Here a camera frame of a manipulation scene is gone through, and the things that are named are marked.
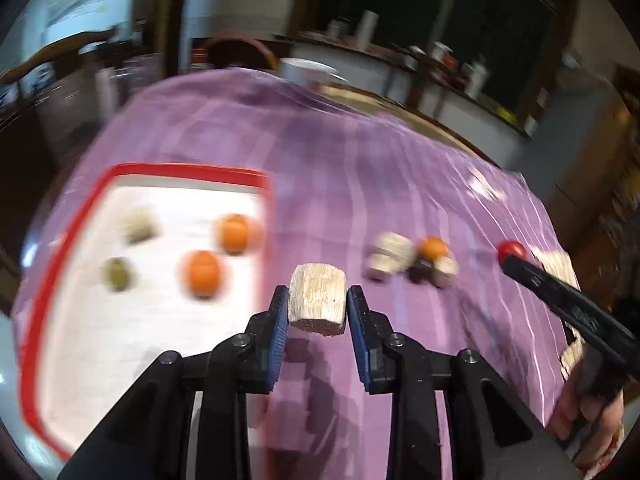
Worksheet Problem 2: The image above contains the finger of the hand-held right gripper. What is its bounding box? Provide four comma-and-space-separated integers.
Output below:
500, 255, 638, 367

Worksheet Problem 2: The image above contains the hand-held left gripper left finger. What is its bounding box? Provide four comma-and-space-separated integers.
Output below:
57, 285, 290, 480

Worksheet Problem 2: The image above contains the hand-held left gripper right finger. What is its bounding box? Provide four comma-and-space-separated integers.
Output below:
347, 285, 583, 480

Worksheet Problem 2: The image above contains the red tomato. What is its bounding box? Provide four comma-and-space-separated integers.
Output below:
496, 241, 527, 263

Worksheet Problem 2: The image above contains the dark purple plum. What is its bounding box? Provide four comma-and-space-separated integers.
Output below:
409, 257, 436, 283

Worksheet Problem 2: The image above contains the orange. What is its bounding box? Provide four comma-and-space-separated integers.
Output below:
417, 237, 451, 261
215, 213, 261, 256
177, 250, 228, 300

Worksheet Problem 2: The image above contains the red rimmed white tray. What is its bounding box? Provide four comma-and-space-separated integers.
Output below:
20, 162, 276, 463

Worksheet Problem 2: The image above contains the person's right hand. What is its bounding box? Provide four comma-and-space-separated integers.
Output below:
550, 366, 626, 463

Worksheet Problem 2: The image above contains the beige frayed mat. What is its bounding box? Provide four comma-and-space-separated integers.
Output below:
530, 246, 587, 381

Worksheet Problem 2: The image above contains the green round fruit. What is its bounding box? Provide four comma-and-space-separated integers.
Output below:
101, 256, 135, 292

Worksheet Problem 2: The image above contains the purple striped cloth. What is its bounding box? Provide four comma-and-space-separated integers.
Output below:
10, 67, 583, 480

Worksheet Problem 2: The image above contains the white tumbler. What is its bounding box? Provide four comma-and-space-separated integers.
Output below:
465, 60, 488, 101

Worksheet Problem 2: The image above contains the white mug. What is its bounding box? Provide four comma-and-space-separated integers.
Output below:
277, 57, 346, 92

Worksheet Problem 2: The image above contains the curved wooden chair back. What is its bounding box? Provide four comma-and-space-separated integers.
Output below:
205, 35, 278, 68

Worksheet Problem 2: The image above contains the white paper cup stack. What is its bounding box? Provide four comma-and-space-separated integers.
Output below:
356, 9, 378, 51

